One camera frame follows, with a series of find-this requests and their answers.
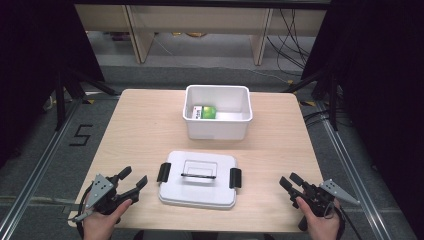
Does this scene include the white lid with black clips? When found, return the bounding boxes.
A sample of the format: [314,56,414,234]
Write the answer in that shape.
[156,150,243,211]

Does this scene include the person's left hand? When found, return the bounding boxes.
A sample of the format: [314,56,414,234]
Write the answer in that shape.
[82,198,133,240]

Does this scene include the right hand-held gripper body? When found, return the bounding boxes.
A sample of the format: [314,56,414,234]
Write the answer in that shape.
[291,178,361,232]

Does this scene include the light wooden desk frame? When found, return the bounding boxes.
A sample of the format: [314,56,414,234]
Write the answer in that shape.
[74,4,328,67]

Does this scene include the green and white carton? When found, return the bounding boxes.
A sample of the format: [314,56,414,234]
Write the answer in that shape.
[192,105,218,121]

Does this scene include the bundle of black floor cables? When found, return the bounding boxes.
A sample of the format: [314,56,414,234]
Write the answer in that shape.
[265,8,317,75]

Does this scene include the white plastic storage box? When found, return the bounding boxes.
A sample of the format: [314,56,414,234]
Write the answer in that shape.
[182,84,254,141]

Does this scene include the black curtain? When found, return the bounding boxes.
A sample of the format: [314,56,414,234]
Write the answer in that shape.
[0,0,106,169]
[299,0,424,233]

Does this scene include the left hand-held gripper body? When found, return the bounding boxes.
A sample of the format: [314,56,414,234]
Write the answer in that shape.
[71,173,141,223]

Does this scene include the person's right hand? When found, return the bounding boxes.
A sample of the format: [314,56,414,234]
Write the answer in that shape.
[295,196,342,240]

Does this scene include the metal floor rail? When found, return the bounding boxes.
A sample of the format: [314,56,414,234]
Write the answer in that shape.
[0,96,85,240]
[314,100,394,240]

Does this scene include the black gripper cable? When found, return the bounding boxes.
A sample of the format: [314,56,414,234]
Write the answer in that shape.
[335,204,364,240]
[75,185,93,239]

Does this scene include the black metal stand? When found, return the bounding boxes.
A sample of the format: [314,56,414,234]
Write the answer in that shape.
[54,66,121,132]
[282,70,340,132]

